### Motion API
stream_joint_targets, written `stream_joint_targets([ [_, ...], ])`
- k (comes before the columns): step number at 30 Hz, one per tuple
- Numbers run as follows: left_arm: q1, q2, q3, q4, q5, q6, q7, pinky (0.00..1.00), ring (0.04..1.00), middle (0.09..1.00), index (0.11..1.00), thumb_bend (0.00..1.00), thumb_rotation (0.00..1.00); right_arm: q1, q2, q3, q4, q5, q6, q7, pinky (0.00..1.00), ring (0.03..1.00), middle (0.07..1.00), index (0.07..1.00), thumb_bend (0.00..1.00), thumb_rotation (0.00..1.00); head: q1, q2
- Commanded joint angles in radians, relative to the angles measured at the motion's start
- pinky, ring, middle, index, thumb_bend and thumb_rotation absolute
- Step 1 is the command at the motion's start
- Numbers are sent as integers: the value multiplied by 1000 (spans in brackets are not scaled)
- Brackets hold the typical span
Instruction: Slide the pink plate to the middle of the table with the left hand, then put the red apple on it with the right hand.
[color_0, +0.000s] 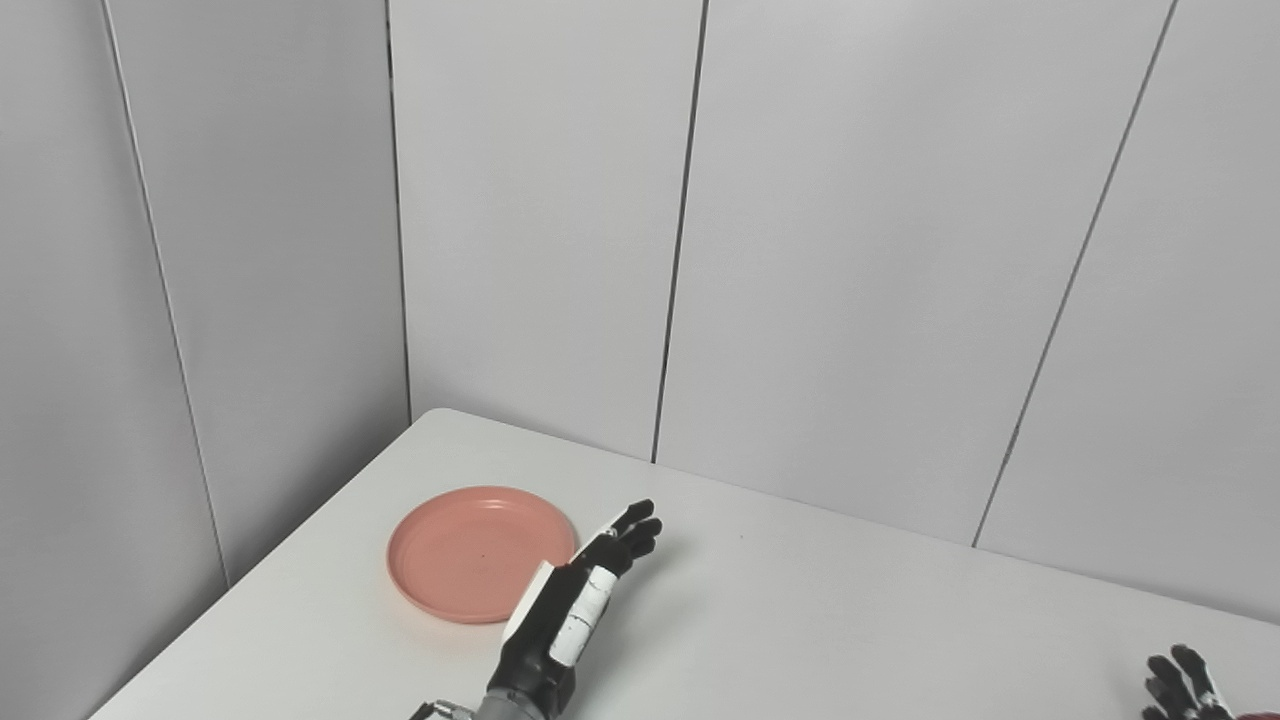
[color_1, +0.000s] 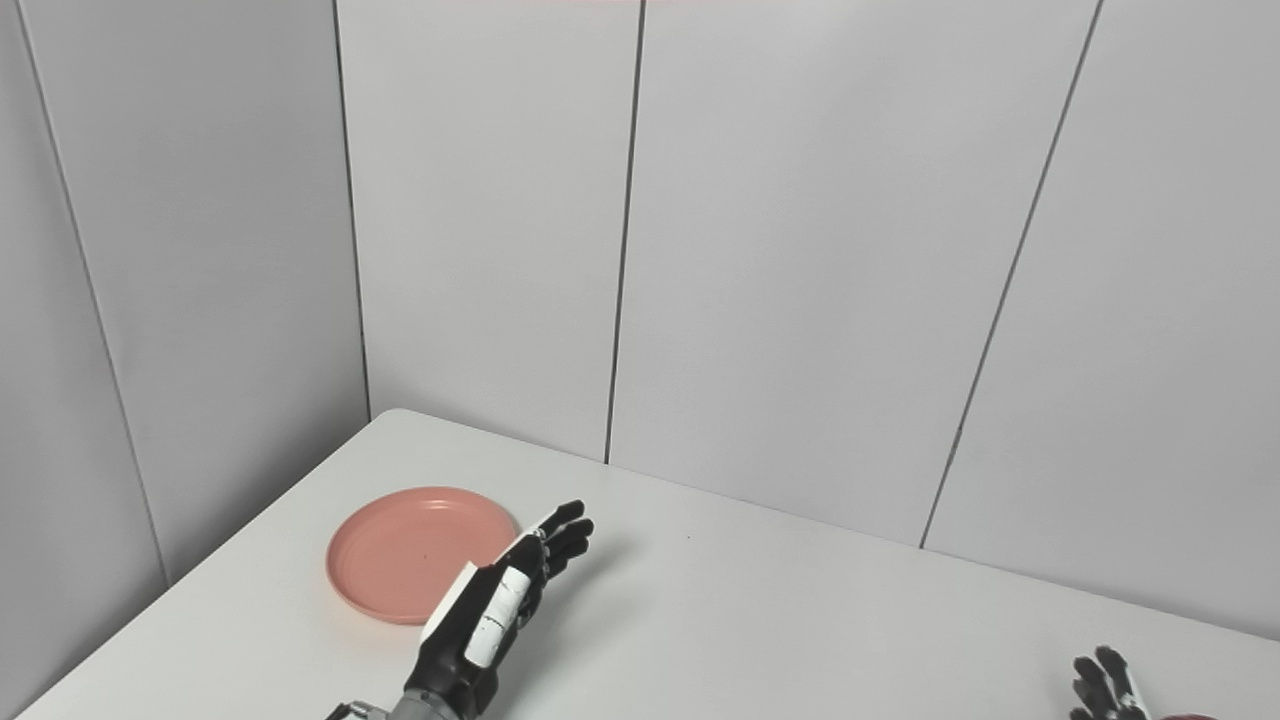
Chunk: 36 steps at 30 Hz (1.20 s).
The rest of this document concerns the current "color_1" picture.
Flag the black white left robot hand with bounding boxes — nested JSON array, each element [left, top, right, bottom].
[[403, 500, 595, 719]]

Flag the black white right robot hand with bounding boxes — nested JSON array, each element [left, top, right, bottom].
[[1069, 646, 1152, 720]]

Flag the pink plastic plate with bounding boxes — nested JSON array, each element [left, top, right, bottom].
[[326, 486, 521, 626]]

